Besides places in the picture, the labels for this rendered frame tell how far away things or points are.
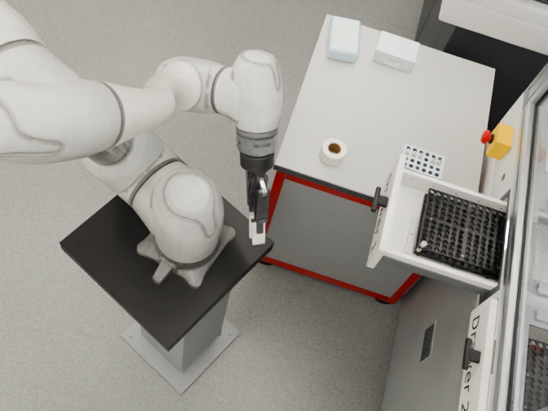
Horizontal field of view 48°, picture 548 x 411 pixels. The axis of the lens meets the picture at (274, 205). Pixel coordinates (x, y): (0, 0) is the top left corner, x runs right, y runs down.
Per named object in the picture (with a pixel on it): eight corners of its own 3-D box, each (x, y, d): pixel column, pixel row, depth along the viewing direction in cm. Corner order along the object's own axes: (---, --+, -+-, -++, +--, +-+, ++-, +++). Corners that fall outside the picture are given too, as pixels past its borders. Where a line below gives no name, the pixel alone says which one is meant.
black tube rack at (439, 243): (409, 257, 157) (418, 246, 151) (420, 199, 165) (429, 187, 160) (493, 285, 157) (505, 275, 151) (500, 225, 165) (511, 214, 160)
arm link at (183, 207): (184, 278, 143) (186, 243, 124) (132, 224, 147) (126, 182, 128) (235, 236, 150) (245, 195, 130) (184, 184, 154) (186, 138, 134)
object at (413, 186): (375, 261, 155) (382, 251, 150) (394, 178, 168) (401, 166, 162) (528, 311, 155) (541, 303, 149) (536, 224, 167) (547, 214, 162)
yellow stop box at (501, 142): (483, 155, 175) (494, 141, 169) (485, 135, 179) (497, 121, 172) (500, 161, 175) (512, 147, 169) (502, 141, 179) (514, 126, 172)
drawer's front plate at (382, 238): (365, 267, 156) (378, 249, 146) (387, 174, 170) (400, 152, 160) (372, 269, 156) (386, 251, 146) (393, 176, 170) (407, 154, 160)
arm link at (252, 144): (240, 136, 127) (241, 162, 130) (284, 131, 129) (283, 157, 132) (231, 118, 134) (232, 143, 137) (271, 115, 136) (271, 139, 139)
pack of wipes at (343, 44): (355, 64, 195) (360, 55, 191) (325, 59, 194) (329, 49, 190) (357, 29, 202) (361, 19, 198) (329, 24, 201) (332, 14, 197)
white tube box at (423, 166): (395, 171, 178) (399, 165, 174) (400, 149, 182) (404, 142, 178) (435, 186, 177) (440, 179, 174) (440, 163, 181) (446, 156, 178)
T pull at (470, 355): (461, 369, 138) (463, 368, 137) (465, 338, 142) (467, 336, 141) (476, 374, 138) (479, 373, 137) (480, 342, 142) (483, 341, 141)
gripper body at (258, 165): (236, 143, 137) (236, 179, 142) (245, 160, 130) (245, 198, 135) (268, 139, 139) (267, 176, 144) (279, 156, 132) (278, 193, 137)
